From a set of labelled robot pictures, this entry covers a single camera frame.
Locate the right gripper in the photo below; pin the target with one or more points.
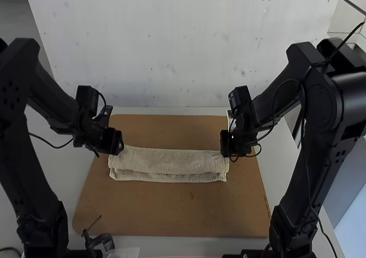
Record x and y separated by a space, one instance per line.
228 143

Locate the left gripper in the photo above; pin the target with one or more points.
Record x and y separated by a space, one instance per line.
110 140

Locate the pale towel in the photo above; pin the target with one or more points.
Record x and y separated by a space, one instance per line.
168 163

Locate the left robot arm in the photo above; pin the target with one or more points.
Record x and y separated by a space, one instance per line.
25 120

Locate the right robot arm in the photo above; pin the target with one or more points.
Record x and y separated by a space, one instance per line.
320 120

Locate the cork mat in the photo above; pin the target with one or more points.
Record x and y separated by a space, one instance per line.
171 206

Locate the black clamp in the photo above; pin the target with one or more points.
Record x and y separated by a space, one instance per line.
246 253
97 241

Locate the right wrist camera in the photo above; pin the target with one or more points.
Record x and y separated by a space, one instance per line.
238 97

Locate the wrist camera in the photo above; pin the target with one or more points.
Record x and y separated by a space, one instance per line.
86 97
238 97

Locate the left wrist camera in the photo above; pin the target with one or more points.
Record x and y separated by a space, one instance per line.
86 97

